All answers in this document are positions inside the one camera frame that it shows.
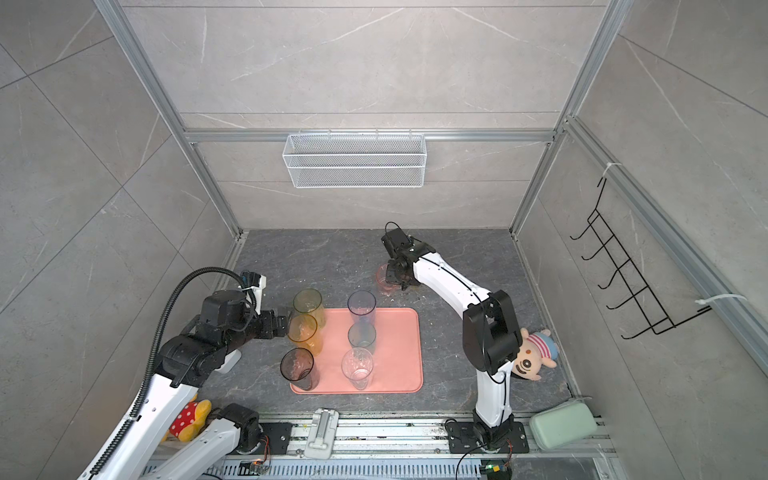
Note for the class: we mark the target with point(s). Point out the tall green glass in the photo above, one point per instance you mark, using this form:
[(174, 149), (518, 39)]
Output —
[(309, 301)]

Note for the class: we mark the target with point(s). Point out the doll plush toy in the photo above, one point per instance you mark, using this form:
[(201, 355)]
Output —
[(537, 350)]

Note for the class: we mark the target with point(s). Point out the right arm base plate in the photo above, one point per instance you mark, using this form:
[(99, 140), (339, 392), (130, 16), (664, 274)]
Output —
[(464, 437)]

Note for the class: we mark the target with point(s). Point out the tall yellow glass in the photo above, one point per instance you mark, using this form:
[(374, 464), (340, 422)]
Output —
[(304, 331)]

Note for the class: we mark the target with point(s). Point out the black wall hook rack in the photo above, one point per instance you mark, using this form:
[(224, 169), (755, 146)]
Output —
[(626, 271)]

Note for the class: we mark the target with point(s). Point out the mint green box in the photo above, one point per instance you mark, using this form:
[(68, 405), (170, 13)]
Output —
[(562, 425)]

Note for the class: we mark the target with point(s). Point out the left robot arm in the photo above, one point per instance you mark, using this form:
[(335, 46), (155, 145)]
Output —
[(176, 369)]

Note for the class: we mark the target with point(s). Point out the white clamp on rail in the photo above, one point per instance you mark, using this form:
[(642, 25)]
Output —
[(322, 433)]

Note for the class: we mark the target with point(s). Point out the clear glass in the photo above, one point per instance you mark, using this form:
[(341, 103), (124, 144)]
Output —
[(357, 366)]

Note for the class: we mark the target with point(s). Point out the tall blue glass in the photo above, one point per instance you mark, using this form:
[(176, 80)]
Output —
[(362, 306)]

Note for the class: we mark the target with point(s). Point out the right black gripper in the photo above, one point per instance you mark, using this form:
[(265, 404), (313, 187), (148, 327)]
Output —
[(391, 274)]

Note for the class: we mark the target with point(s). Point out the yellow plush toy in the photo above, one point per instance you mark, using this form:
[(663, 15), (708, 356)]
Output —
[(189, 422)]

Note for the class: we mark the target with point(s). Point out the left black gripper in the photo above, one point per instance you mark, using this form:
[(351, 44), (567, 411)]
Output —
[(269, 330)]

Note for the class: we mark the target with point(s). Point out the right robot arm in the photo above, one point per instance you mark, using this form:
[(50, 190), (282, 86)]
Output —
[(491, 336)]

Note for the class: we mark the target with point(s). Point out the tall dark grey glass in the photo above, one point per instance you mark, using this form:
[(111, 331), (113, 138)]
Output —
[(298, 367)]

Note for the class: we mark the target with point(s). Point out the pink tray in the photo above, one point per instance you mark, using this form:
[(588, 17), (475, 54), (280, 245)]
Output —
[(397, 357)]

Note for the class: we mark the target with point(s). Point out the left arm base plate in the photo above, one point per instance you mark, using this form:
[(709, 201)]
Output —
[(271, 438)]

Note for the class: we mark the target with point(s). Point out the teal dimpled glass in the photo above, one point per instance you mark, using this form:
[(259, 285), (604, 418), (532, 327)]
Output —
[(362, 335)]

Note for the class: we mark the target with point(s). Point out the pink glass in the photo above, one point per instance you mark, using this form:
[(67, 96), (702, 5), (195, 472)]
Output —
[(384, 286)]

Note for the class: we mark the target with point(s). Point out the white wire basket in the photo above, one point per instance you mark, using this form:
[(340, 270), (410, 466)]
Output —
[(359, 160)]

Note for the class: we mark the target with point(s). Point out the white timer device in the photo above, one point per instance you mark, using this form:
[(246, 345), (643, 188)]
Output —
[(230, 361)]

